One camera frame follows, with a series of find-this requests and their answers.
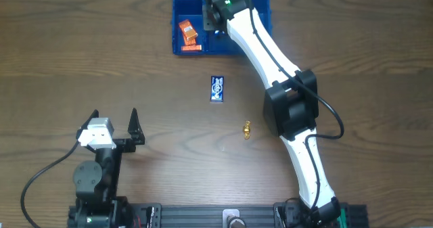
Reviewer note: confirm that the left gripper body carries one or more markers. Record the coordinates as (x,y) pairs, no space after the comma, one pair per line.
(125,145)

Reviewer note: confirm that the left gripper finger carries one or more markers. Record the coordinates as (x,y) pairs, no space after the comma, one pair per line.
(94,114)
(136,128)

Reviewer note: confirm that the orange candy box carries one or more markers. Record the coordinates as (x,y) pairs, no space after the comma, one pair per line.
(188,30)
(191,47)

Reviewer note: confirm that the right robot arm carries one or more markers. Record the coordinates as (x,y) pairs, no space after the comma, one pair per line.
(264,55)

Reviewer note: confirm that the gold wrapped candy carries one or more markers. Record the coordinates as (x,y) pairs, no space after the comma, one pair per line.
(246,130)

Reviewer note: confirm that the blue tray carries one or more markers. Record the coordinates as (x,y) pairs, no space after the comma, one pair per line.
(191,8)

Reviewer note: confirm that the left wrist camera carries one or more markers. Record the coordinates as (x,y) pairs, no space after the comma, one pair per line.
(96,133)

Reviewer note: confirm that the mounting rail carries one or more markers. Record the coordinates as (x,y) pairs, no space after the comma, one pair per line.
(189,216)

